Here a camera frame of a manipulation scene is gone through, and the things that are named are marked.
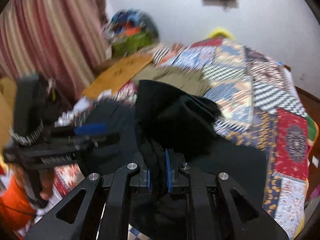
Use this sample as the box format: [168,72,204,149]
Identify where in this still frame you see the black pants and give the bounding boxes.
[77,79,270,239]

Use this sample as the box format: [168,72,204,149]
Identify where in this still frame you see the orange sleeved forearm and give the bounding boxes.
[1,165,36,239]

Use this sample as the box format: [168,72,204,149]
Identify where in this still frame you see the green storage bag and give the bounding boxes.
[111,32,154,57]

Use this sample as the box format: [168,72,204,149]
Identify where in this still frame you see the striped pink curtain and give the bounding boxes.
[1,0,111,99]

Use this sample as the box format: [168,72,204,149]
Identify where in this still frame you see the pile of clothes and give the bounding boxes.
[101,9,159,41]

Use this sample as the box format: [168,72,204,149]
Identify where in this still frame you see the olive folded pants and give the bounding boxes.
[131,64,210,96]

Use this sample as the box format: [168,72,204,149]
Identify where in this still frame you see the colourful patchwork bedspread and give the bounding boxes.
[56,38,318,239]

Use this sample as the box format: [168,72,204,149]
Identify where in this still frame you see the yellow headboard tube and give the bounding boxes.
[208,27,235,40]

